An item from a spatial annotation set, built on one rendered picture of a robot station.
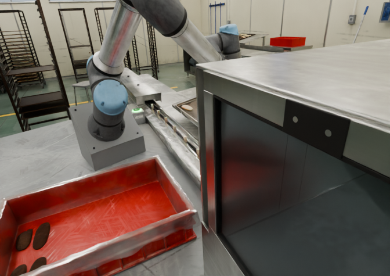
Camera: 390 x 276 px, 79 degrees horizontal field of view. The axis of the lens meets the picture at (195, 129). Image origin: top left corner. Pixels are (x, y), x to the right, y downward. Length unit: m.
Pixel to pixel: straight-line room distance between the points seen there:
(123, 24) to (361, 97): 0.73
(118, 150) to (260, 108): 0.89
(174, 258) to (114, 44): 0.67
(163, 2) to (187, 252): 0.63
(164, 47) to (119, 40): 7.71
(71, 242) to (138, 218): 0.18
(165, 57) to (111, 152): 7.66
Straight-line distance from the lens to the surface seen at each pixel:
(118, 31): 0.86
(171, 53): 8.66
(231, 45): 1.05
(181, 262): 0.67
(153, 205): 0.82
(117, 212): 0.83
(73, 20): 8.11
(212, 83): 0.30
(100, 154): 1.05
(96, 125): 1.01
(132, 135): 1.09
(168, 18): 0.68
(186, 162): 0.93
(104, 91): 0.91
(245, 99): 0.24
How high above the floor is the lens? 1.36
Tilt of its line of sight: 24 degrees down
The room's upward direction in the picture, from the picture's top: 3 degrees counter-clockwise
